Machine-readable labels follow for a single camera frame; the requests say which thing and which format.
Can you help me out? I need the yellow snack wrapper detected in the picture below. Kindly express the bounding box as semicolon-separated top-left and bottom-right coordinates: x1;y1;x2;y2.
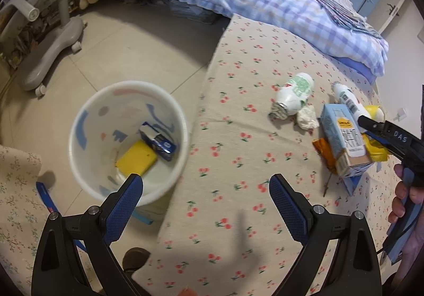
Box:
362;105;390;162

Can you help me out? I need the white plastic bottle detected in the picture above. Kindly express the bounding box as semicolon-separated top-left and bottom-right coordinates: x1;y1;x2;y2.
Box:
331;82;371;121

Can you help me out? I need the white green yogurt bottle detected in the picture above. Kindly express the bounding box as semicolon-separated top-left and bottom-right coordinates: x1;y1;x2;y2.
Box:
270;73;314;120

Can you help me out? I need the torn blue biscuit box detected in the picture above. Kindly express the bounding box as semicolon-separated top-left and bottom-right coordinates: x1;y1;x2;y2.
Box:
342;175;362;196

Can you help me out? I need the small crumpled white tissue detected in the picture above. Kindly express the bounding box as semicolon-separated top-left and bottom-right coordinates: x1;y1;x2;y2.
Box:
296;104;319;131

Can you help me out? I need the yellow green sponge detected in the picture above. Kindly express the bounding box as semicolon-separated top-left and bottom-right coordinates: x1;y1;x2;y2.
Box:
115;140;157;177

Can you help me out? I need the person's right hand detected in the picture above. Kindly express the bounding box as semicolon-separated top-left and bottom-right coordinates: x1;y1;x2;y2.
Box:
388;164;424;287

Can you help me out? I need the folded striped cloth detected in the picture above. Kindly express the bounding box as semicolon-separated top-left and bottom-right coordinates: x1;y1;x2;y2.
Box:
316;0;382;39

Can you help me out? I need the light blue milk carton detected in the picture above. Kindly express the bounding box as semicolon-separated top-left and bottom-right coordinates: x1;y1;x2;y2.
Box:
320;103;373;177

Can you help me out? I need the purple bed sheet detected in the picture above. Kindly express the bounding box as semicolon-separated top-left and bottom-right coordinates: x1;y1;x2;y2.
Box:
335;58;377;85

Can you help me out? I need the white patterned trash bin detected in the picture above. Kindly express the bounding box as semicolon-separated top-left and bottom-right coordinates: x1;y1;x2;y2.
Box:
68;80;189;206

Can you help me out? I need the cherry print tablecloth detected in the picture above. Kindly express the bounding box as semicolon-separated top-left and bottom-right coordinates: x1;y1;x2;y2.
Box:
134;15;398;295

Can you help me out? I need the blue cookie box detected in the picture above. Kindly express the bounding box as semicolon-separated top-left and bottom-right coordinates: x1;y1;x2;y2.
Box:
139;121;176;162

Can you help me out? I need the floral cloth cover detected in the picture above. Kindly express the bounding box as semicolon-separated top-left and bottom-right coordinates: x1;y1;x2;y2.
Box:
1;146;56;295

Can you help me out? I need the orange candy wrapper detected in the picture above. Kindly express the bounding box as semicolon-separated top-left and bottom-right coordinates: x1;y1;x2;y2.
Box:
313;138;337;175

